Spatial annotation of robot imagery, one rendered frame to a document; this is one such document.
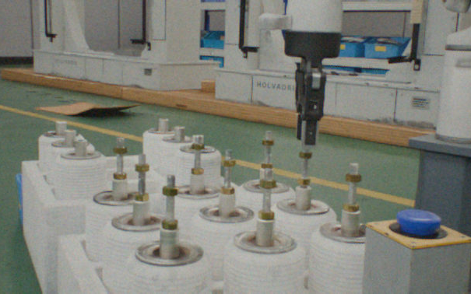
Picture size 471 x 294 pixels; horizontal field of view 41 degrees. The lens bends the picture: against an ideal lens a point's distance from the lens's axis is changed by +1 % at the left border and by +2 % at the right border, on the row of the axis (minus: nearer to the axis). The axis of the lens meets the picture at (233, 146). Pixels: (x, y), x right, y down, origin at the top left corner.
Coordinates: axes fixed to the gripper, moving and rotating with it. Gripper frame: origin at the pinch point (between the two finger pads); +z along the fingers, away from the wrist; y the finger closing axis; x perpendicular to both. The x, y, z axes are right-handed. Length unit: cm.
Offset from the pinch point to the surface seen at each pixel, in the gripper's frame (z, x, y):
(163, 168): 16, 25, 47
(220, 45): 6, 29, 661
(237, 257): 11.2, 9.3, -18.9
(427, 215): 2.6, -8.4, -28.6
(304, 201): 9.4, 0.0, -1.1
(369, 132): 32, -54, 205
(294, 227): 12.1, 1.5, -4.5
